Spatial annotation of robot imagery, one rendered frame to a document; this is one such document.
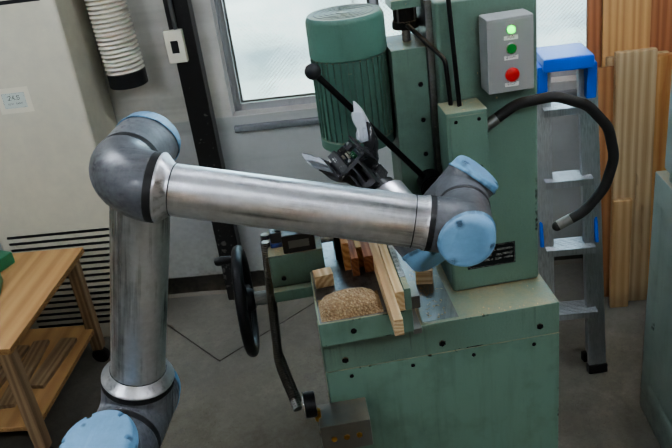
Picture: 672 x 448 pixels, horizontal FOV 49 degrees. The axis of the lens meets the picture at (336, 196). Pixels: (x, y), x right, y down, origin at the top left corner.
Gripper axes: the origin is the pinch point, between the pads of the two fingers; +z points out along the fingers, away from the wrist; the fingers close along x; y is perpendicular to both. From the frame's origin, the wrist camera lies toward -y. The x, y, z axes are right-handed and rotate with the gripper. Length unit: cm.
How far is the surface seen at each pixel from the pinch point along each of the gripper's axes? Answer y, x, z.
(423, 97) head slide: -21.2, -17.1, 0.9
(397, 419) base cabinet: -50, 44, -43
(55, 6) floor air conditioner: -43, 56, 145
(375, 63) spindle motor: -11.1, -15.1, 10.0
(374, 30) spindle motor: -6.9, -20.0, 13.3
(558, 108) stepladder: -106, -42, 9
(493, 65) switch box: -16.0, -32.3, -8.2
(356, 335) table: -22.6, 29.4, -28.9
